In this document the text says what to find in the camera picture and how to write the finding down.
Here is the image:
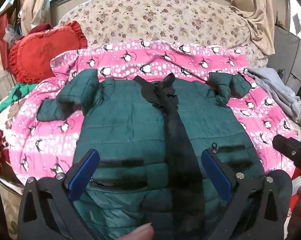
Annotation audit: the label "red ruffled heart pillow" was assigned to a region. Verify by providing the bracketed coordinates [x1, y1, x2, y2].
[9, 21, 88, 84]

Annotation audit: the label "green cloth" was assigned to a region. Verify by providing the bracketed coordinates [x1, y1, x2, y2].
[0, 82, 38, 118]

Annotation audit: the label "person's left hand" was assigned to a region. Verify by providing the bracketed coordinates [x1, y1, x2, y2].
[115, 224, 154, 240]

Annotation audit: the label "beige curtain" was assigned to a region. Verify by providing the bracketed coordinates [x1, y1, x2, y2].
[228, 0, 276, 55]
[20, 0, 63, 35]

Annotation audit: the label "green puffer jacket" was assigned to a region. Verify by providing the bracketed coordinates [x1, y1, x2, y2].
[37, 69, 266, 240]

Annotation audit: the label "pink penguin blanket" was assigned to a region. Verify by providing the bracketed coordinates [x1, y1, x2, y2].
[12, 40, 301, 184]

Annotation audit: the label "red patterned cloth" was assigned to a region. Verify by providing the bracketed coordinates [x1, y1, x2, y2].
[287, 169, 301, 222]

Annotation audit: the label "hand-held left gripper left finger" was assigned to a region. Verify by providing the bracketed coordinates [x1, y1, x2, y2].
[17, 149, 101, 240]

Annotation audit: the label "floral bed sheet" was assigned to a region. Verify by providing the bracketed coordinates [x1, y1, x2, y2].
[58, 0, 270, 68]

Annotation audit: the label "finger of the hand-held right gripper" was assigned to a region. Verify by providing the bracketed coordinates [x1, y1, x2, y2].
[273, 134, 301, 178]

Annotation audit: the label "clear plastic bottles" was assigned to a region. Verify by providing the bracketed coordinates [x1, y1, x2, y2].
[3, 24, 24, 44]

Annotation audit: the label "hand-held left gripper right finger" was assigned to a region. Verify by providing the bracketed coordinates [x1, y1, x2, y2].
[201, 148, 293, 240]

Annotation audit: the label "grey garment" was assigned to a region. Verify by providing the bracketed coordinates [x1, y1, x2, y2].
[247, 67, 301, 127]

